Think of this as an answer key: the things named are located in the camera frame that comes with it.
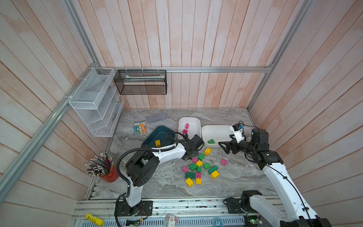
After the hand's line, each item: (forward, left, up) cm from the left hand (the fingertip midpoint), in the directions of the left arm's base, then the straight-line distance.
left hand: (192, 155), depth 90 cm
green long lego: (-9, -12, 0) cm, 15 cm away
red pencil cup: (-10, +52, +5) cm, 53 cm away
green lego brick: (+11, -14, -1) cm, 18 cm away
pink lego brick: (+20, +4, -1) cm, 20 cm away
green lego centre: (-6, -9, -2) cm, 11 cm away
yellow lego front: (-17, +2, -1) cm, 17 cm away
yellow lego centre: (-5, -5, -2) cm, 7 cm away
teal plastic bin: (+15, +25, -2) cm, 30 cm away
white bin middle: (+25, 0, -3) cm, 26 cm away
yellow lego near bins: (+3, -11, -1) cm, 11 cm away
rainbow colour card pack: (+24, +39, -3) cm, 46 cm away
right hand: (+2, -18, +17) cm, 25 cm away
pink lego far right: (-4, -20, -1) cm, 20 cm away
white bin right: (+21, -23, -6) cm, 32 cm away
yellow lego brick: (+9, +23, 0) cm, 25 cm away
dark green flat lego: (-12, +1, -2) cm, 12 cm away
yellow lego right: (-12, -13, -2) cm, 18 cm away
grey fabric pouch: (+34, +25, -1) cm, 42 cm away
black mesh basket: (+36, +33, +30) cm, 58 cm away
